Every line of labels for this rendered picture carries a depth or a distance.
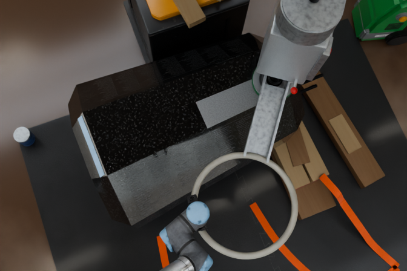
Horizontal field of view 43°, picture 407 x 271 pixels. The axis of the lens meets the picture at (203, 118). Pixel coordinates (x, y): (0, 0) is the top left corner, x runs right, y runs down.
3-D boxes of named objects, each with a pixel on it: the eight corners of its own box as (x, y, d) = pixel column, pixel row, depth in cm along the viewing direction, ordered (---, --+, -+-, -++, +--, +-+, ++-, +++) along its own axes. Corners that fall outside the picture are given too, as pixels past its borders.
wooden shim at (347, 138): (327, 120, 333) (328, 120, 331) (341, 114, 334) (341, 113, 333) (347, 154, 328) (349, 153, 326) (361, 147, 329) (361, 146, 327)
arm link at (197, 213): (180, 212, 199) (199, 195, 201) (180, 216, 211) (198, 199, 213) (195, 230, 197) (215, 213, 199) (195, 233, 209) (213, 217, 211)
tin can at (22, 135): (30, 128, 334) (24, 123, 321) (38, 141, 332) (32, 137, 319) (17, 137, 332) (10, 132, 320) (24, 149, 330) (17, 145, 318)
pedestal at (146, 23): (123, 2, 361) (106, -60, 289) (209, -26, 368) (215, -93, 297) (154, 85, 345) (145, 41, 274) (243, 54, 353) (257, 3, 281)
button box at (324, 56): (309, 62, 218) (326, 34, 191) (315, 64, 218) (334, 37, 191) (305, 79, 216) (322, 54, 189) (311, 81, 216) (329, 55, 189)
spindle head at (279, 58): (272, 5, 240) (291, -49, 196) (318, 17, 239) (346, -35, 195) (254, 75, 230) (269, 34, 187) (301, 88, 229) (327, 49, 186)
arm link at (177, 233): (172, 254, 193) (197, 232, 196) (154, 231, 198) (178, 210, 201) (176, 259, 202) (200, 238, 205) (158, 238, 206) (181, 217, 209)
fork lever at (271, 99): (273, 13, 242) (274, 10, 237) (312, 23, 241) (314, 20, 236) (235, 153, 242) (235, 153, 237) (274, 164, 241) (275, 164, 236)
